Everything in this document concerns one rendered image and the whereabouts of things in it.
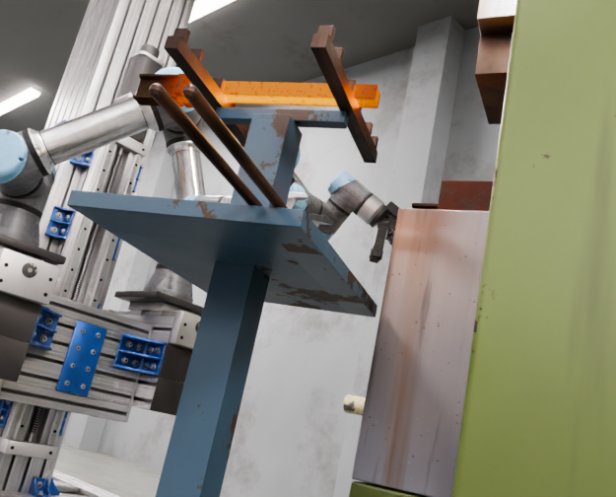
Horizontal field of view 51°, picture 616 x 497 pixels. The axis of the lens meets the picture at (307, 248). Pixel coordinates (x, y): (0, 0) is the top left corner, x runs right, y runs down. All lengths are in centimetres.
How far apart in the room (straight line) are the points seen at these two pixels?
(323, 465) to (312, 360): 78
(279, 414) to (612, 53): 445
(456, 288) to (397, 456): 27
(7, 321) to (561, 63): 124
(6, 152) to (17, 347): 44
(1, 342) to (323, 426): 343
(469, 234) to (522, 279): 33
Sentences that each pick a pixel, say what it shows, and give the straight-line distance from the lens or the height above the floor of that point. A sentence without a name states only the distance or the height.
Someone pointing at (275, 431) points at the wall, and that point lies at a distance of 508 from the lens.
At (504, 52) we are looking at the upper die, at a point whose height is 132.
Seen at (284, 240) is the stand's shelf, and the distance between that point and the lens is 73.
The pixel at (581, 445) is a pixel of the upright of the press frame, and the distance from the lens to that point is 72.
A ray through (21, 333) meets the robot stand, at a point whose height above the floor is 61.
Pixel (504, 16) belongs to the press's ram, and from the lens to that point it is 139.
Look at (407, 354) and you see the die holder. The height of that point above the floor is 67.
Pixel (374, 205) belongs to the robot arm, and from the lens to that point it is 175.
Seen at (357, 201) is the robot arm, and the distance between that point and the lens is 176.
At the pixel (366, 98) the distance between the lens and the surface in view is 95.
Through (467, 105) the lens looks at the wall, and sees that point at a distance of 498.
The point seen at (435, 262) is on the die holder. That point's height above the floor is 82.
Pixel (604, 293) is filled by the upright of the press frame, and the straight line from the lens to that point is 74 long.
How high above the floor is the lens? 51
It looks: 16 degrees up
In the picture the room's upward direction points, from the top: 12 degrees clockwise
